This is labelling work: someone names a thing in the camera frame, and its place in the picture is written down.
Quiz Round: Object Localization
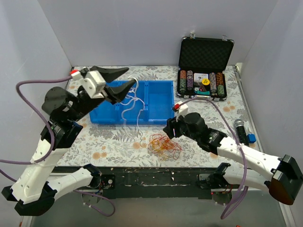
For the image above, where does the floral table mat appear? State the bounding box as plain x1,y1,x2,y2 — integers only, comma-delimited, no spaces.
48,65,263,168

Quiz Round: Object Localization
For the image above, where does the white thin cable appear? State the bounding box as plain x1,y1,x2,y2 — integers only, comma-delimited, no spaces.
119,75,149,152

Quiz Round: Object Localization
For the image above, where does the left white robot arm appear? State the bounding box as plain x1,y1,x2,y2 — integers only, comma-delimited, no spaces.
1,66,135,217

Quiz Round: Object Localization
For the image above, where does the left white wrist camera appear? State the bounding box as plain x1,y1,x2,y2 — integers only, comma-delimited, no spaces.
80,70,106,99

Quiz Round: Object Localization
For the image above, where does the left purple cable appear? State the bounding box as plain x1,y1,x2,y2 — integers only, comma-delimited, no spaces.
0,69,116,217

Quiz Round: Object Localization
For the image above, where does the red orange cable tangle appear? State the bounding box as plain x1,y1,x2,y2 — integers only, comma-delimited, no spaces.
147,133,183,162

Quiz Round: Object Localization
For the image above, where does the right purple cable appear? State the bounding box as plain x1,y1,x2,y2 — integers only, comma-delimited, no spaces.
175,97,249,220

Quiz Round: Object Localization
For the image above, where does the small blue block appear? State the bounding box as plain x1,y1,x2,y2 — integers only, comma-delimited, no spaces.
247,133,256,144

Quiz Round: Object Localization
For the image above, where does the blue three-compartment bin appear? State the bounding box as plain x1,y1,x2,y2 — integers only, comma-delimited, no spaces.
89,80,174,125

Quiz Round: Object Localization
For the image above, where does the black poker chip case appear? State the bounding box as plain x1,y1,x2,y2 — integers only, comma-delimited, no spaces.
177,32,234,101

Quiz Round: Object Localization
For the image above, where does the black microphone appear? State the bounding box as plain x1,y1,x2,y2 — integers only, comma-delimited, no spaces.
234,119,249,146

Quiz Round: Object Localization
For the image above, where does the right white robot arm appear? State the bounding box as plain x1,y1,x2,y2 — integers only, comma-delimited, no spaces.
163,113,303,205

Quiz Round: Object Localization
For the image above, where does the black base beam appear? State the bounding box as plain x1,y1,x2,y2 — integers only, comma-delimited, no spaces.
73,163,243,201

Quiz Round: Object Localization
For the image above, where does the purple cable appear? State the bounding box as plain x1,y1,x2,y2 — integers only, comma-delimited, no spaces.
0,69,116,217
175,97,249,220

